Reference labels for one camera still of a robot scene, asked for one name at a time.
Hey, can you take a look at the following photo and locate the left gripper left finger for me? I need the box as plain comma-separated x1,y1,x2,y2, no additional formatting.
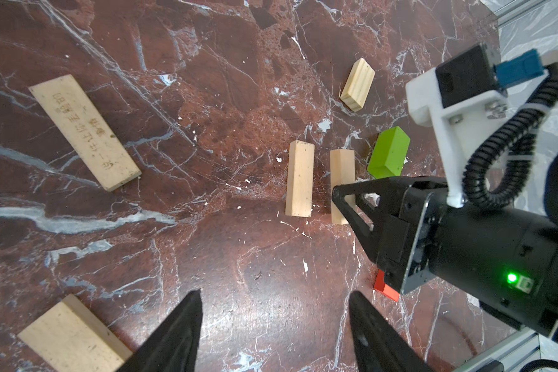
119,290,203,371

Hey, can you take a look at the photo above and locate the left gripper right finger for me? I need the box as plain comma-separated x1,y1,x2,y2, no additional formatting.
349,291,431,371

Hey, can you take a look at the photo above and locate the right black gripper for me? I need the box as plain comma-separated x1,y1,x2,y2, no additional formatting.
332,177,558,339

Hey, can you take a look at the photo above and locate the wood block slanted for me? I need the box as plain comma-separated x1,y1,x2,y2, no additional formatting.
330,149,356,225

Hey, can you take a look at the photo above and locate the green block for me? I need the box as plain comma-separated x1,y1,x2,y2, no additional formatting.
367,126,411,179

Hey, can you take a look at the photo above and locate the grooved wood block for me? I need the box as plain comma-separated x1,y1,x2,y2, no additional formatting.
340,58,375,113

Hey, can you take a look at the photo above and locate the red cube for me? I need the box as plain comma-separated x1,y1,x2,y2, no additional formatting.
374,270,400,302

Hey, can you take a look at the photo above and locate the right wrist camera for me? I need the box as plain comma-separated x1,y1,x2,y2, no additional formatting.
405,43,558,209

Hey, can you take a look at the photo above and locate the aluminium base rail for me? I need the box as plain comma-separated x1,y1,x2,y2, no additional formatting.
455,328,558,371

